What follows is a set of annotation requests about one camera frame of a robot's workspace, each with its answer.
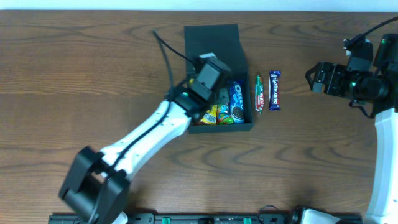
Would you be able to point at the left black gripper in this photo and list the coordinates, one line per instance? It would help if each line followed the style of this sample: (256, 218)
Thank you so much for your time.
(222, 95)

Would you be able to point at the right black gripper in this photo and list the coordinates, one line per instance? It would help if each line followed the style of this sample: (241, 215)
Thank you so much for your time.
(325, 78)

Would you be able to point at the blue Oreo cookie pack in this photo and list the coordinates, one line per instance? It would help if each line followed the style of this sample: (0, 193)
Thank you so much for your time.
(236, 102)

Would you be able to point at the dark green box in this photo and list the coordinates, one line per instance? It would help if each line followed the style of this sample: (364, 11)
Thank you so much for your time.
(223, 41)

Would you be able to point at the purple Dairy Milk bar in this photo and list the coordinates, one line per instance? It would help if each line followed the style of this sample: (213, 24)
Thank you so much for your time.
(274, 76)

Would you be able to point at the yellow Hacks candy bag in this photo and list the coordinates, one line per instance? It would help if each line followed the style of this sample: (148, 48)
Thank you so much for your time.
(209, 117)

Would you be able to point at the Haribo gummy candy bag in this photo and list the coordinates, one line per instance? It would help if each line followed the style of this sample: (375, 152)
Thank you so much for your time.
(223, 115)

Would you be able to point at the red green KitKat bar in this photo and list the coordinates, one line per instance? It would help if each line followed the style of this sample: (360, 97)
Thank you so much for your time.
(259, 94)

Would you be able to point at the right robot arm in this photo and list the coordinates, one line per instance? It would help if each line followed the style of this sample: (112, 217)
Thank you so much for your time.
(369, 82)

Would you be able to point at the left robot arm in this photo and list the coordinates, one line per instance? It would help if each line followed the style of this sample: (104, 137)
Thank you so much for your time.
(97, 185)

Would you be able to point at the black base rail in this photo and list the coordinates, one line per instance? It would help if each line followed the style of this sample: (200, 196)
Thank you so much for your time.
(149, 218)

